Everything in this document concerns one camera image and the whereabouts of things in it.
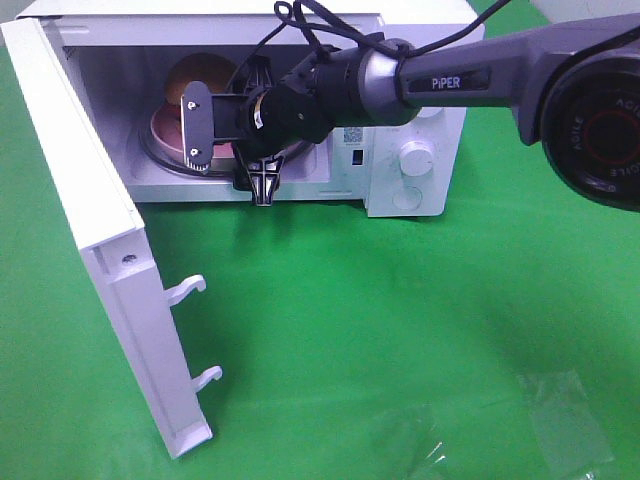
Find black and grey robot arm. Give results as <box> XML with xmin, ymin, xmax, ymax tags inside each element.
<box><xmin>209</xmin><ymin>13</ymin><xmax>639</xmax><ymax>211</ymax></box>

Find white microwave knob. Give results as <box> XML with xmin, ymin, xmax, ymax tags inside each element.
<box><xmin>417</xmin><ymin>107</ymin><xmax>443</xmax><ymax>119</ymax></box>
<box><xmin>399</xmin><ymin>141</ymin><xmax>434</xmax><ymax>177</ymax></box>

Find round microwave door button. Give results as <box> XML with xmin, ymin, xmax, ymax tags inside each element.
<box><xmin>392</xmin><ymin>186</ymin><xmax>422</xmax><ymax>211</ymax></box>

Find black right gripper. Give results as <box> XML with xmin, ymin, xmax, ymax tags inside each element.
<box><xmin>211</xmin><ymin>55</ymin><xmax>285</xmax><ymax>206</ymax></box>

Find pink round plate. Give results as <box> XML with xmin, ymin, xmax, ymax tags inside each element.
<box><xmin>149</xmin><ymin>102</ymin><xmax>236</xmax><ymax>173</ymax></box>

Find clear tape patch right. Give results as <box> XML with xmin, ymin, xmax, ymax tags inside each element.
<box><xmin>518</xmin><ymin>370</ymin><xmax>615</xmax><ymax>479</ymax></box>

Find burger with lettuce and tomato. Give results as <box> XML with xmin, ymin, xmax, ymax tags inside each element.
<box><xmin>164</xmin><ymin>53</ymin><xmax>236</xmax><ymax>105</ymax></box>

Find white microwave oven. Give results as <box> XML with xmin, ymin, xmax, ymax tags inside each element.
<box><xmin>2</xmin><ymin>1</ymin><xmax>465</xmax><ymax>217</ymax></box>

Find white microwave door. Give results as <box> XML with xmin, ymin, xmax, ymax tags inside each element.
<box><xmin>1</xmin><ymin>18</ymin><xmax>222</xmax><ymax>458</ymax></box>

